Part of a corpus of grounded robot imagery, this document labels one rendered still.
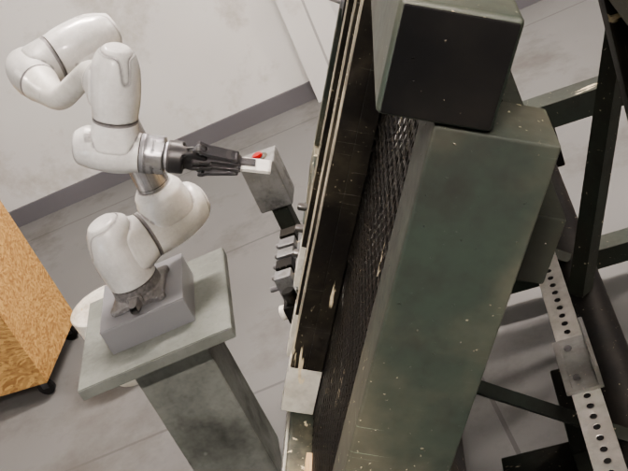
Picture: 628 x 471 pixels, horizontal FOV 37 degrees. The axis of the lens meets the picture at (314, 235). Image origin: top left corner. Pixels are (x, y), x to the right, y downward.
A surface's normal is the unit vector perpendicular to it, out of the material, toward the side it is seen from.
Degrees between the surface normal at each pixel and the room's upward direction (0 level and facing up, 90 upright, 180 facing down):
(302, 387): 90
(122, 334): 90
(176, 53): 90
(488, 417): 0
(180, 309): 90
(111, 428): 0
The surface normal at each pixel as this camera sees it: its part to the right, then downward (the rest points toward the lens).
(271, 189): -0.04, 0.53
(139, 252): 0.53, 0.22
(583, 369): -0.37, -0.79
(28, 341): 0.93, -0.29
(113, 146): 0.11, 0.39
